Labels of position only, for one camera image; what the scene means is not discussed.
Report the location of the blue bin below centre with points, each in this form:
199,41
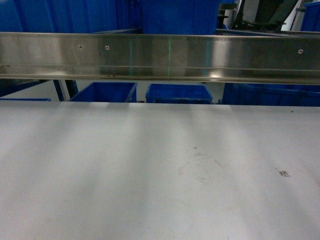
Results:
178,94

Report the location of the blue bin below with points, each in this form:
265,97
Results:
178,94
109,92

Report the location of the blue bin below left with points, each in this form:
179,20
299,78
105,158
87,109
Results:
109,92

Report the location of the large blue bin upper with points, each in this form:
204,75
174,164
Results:
179,17

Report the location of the small QR code sticker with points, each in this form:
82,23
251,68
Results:
284,173

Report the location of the stainless steel shelf rail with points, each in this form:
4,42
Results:
225,57

